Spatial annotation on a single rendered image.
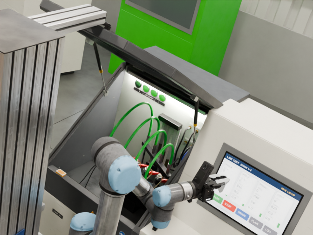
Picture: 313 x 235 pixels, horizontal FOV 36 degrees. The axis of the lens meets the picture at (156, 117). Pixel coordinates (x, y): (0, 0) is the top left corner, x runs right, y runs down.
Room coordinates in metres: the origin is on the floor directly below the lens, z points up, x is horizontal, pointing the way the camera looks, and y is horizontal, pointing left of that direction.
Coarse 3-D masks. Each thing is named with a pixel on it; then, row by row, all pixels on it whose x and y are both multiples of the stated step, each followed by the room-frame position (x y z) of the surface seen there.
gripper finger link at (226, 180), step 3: (216, 180) 1.65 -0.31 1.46; (219, 180) 1.66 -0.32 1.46; (222, 180) 1.66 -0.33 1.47; (225, 180) 1.67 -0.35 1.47; (228, 180) 1.68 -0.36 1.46; (225, 183) 1.66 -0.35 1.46; (222, 186) 1.66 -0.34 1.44; (219, 189) 1.65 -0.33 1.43; (222, 189) 1.66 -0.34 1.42; (219, 192) 1.65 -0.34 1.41
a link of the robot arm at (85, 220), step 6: (78, 216) 1.46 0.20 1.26; (84, 216) 1.46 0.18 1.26; (90, 216) 1.47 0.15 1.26; (72, 222) 1.42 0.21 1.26; (78, 222) 1.42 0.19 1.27; (84, 222) 1.43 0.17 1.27; (90, 222) 1.43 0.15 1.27; (72, 228) 1.41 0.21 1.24; (78, 228) 1.39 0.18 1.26; (84, 228) 1.39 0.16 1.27; (90, 228) 1.40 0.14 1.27; (72, 234) 1.40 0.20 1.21; (78, 234) 1.39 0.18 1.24; (84, 234) 1.38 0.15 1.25
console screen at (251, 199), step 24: (216, 168) 1.97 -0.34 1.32; (240, 168) 1.93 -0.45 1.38; (264, 168) 1.89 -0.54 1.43; (216, 192) 1.92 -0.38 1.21; (240, 192) 1.88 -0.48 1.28; (264, 192) 1.84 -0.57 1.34; (288, 192) 1.81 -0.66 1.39; (312, 192) 1.78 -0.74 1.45; (240, 216) 1.83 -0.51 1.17; (264, 216) 1.80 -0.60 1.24; (288, 216) 1.76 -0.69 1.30
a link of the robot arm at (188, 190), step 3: (180, 183) 1.56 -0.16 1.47; (183, 183) 1.56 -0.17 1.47; (186, 183) 1.57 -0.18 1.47; (183, 186) 1.54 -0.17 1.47; (186, 186) 1.55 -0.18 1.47; (189, 186) 1.56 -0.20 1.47; (186, 189) 1.54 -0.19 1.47; (189, 189) 1.54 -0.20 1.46; (192, 189) 1.56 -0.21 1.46; (186, 192) 1.53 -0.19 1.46; (189, 192) 1.54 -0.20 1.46; (192, 192) 1.55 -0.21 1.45; (186, 195) 1.53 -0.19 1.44; (189, 195) 1.54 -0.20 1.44; (186, 198) 1.53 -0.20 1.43; (189, 198) 1.54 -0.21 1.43
